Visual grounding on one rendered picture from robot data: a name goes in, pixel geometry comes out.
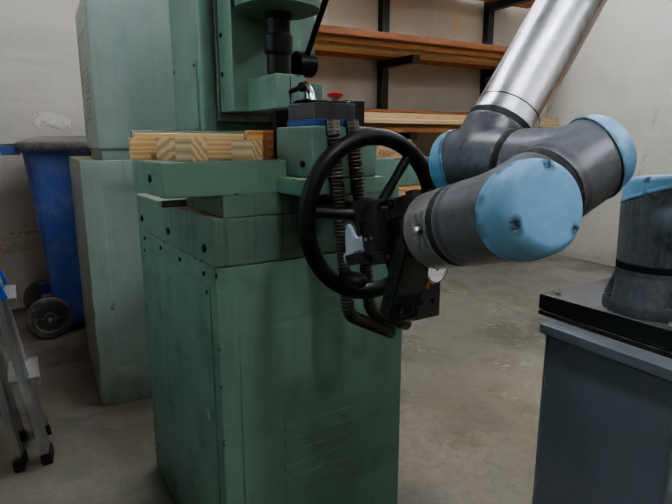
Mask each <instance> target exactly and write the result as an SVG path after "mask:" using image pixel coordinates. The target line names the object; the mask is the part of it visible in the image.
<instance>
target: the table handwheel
mask: <svg viewBox="0 0 672 504"><path fill-rule="evenodd" d="M374 145H375V146H384V147H387V148H390V149H392V150H394V151H396V152H398V153H399V154H400V155H402V158H401V160H400V162H399V163H398V165H397V167H396V169H395V171H394V172H393V174H392V176H391V178H390V179H389V181H388V183H387V184H386V186H385V187H384V189H383V191H382V192H381V194H380V195H379V197H378V198H371V197H365V198H362V199H361V200H359V201H358V202H352V201H346V200H345V201H346V203H345V205H346V207H345V208H346V209H334V208H333V204H332V202H333V200H332V198H327V197H319V194H320V191H321V189H322V186H323V184H324V182H325V180H326V178H327V176H328V175H329V173H330V172H331V170H332V169H333V168H334V167H335V165H336V164H337V163H338V162H339V161H340V160H341V159H342V158H344V157H345V156H346V155H348V154H349V153H351V152H352V151H354V150H356V149H359V148H362V147H366V146H374ZM409 164H410V165H411V166H412V168H413V170H414V171H415V173H416V175H417V177H418V180H419V183H420V186H421V189H429V188H436V187H435V185H434V183H433V181H432V178H431V175H430V170H429V163H428V162H427V160H426V158H425V157H424V155H423V154H422V152H421V151H420V150H419V149H418V148H417V147H416V146H415V145H414V144H413V143H412V142H411V141H409V140H408V139H407V138H405V137H404V136H402V135H400V134H398V133H396V132H393V131H390V130H386V129H379V128H367V129H361V130H357V131H354V132H351V133H349V134H347V135H345V136H343V137H341V138H340V139H338V140H337V141H335V142H334V143H333V144H331V145H330V146H329V147H328V148H327V149H326V150H325V151H324V152H323V153H322V154H321V155H320V156H319V158H318V159H317V160H316V162H315V163H314V165H313V166H312V168H311V170H310V172H309V174H308V176H307V178H306V180H305V183H304V186H303V189H302V192H301V196H300V200H299V207H298V234H299V240H300V245H301V248H302V251H303V254H304V257H305V259H306V261H307V263H308V265H309V267H310V268H311V270H312V271H313V273H314V274H315V275H316V277H317V278H318V279H319V280H320V281H321V282H322V283H323V284H324V285H325V286H327V287H328V288H329V289H331V290H332V291H334V292H336V293H338V294H340V295H343V296H346V297H349V298H354V299H371V298H376V297H380V296H383V295H384V290H385V285H386V281H387V277H385V278H383V279H381V280H378V281H375V282H370V283H367V285H366V286H365V287H364V288H363V289H357V288H354V287H352V286H350V285H349V284H347V283H345V282H344V281H343V280H341V279H340V278H339V274H337V273H336V272H335V271H334V270H333V269H332V268H331V267H330V266H329V264H328V263H327V261H326V260H325V258H324V256H323V254H322V252H321V249H320V247H319V244H318V240H317V235H316V226H315V218H333V219H347V221H350V222H354V224H355V226H356V223H355V214H354V206H357V205H360V204H363V203H365V202H368V201H371V200H376V199H386V198H390V196H391V195H392V193H393V191H394V189H395V187H396V185H397V184H398V182H399V180H400V178H401V177H402V175H403V173H404V172H405V170H406V168H407V167H408V165H409Z"/></svg>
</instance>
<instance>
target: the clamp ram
mask: <svg viewBox="0 0 672 504"><path fill-rule="evenodd" d="M287 121H289V120H288V111H285V110H274V111H273V126H274V156H277V128H279V127H287Z"/></svg>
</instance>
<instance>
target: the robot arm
mask: <svg viewBox="0 0 672 504"><path fill-rule="evenodd" d="M606 2H607V0H535V2H534V4H533V5H532V7H531V9H530V10H529V12H528V14H527V16H526V17H525V19H524V21H523V23H522V24H521V26H520V28H519V30H518V31H517V33H516V35H515V37H514V38H513V40H512V42H511V43H510V45H509V47H508V49H507V50H506V52H505V54H504V56H503V57H502V59H501V61H500V63H499V64H498V66H497V68H496V70H495V71H494V73H493V75H492V76H491V78H490V80H489V82H488V83H487V85H486V87H485V89H484V90H483V92H482V94H481V96H480V97H479V99H478V101H477V103H476V104H475V105H474V106H473V107H472V108H471V109H470V111H469V113H468V115H467V116H466V118H465V119H464V121H463V123H462V125H461V127H460V128H459V130H455V129H453V130H448V131H447V132H445V133H443V134H441V135H440V136H439V137H438V138H437V139H436V140H435V142H434V144H433V146H432V148H431V151H430V156H429V170H430V175H431V178H432V181H433V183H434V185H435V187H436V188H429V189H413V190H409V191H406V192H405V195H403V196H400V197H397V198H386V199H376V200H371V201H368V202H365V203H363V204H360V205H357V206H354V214H355V223H356V230H357V235H356V233H355V230H354V228H353V226H352V225H351V224H347V225H346V227H345V246H346V252H345V254H344V256H343V258H344V262H345V264H346V265H347V266H351V265H359V264H366V263H367V266H372V265H379V264H386V263H390V267H389V272H388V276H387V281H386V285H385V290H384V295H383V299H382V304H381V308H380V312H381V313H382V314H383V315H384V316H385V317H386V318H387V319H388V320H389V321H390V322H391V323H392V322H397V321H402V320H408V319H413V318H415V317H416V316H417V313H418V309H419V305H420V301H421V298H422V294H423V290H424V286H425V282H426V278H427V274H428V270H429V268H432V269H445V268H455V267H463V266H473V265H482V264H491V263H501V262H510V261H513V262H531V261H536V260H539V259H542V258H545V257H548V256H552V255H554V254H557V253H559V252H560V251H562V250H563V249H565V248H566V247H567V246H568V245H569V244H570V243H571V242H572V240H573V239H574V237H575V236H576V234H577V231H578V229H579V227H580V224H581V220H582V217H583V216H585V215H586V214H587V213H589V212H590V211H591V210H593V209H594V208H596V207H597V206H598V205H600V204H601V203H603V202H604V201H605V200H607V199H610V198H612V197H614V196H615V195H617V194H618V193H619V192H620V190H621V189H622V187H623V191H622V197H621V200H620V215H619V227H618V240H617V252H616V264H615V270H614V272H613V274H612V275H611V277H610V279H609V281H608V283H607V285H606V287H605V289H604V291H603V294H602V305H603V306H604V307H605V308H606V309H608V310H609V311H612V312H614V313H617V314H619V315H623V316H626V317H630V318H634V319H639V320H645V321H652V322H660V323H669V322H672V174H658V175H645V176H635V177H632V176H633V174H634V172H635V169H636V164H637V152H636V147H635V144H634V142H633V139H632V138H631V136H630V134H629V133H628V131H627V130H626V129H625V128H624V127H623V126H622V125H621V124H620V123H618V122H617V121H615V120H614V119H612V118H610V117H607V116H603V115H595V114H594V115H587V116H582V117H578V118H575V119H574V120H572V121H571V122H570V123H569V124H568V125H566V126H561V127H544V128H538V127H539V125H540V123H541V121H542V120H543V118H544V116H545V114H546V112H547V110H548V109H549V107H550V105H551V103H552V101H553V99H554V98H555V96H556V94H557V92H558V90H559V88H560V86H561V85H562V83H563V81H564V79H565V77H566V75H567V74H568V72H569V70H570V68H571V66H572V64H573V63H574V61H575V59H576V57H577V55H578V53H579V52H580V50H581V48H582V46H583V44H584V42H585V41H586V39H587V37H588V35H589V33H590V31H591V30H592V28H593V26H594V24H595V22H596V20H597V19H598V17H599V15H600V13H601V11H602V9H603V8H604V6H605V4H606ZM382 201H384V202H382ZM390 203H391V204H390ZM366 205H368V206H366ZM364 206H365V207H364ZM361 207H362V208H361ZM360 211H361V213H360ZM358 235H362V237H358ZM360 250H362V251H361V252H359V251H360Z"/></svg>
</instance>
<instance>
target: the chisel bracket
mask: <svg viewBox="0 0 672 504"><path fill-rule="evenodd" d="M300 82H304V76H303V75H295V74H282V73H274V74H270V75H265V76H261V77H257V78H253V79H249V80H248V106H249V112H270V113H273V111H274V110H285V111H288V105H294V104H302V103H294V101H296V100H301V99H305V92H300V91H298V92H295V93H293V94H289V92H288V91H289V89H291V88H294V87H296V86H298V84H299V83H300Z"/></svg>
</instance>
